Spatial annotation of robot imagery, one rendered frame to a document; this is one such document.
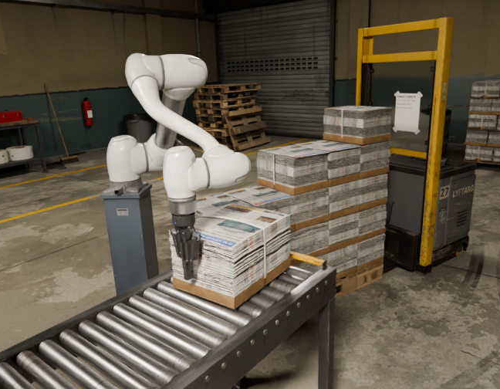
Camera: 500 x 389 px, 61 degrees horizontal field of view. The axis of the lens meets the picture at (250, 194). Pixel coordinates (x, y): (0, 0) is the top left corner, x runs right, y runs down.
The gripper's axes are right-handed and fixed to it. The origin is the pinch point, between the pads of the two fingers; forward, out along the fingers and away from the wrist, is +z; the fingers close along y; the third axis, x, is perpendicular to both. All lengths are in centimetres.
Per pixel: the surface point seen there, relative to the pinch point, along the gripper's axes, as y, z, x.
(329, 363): -28, 55, -48
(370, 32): 43, -89, -241
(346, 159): 22, -6, -162
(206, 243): -4.9, -8.9, -4.5
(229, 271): -13.4, -0.6, -6.0
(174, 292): 11.8, 13.8, -2.9
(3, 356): 24, 13, 52
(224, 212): 9.4, -10.0, -29.3
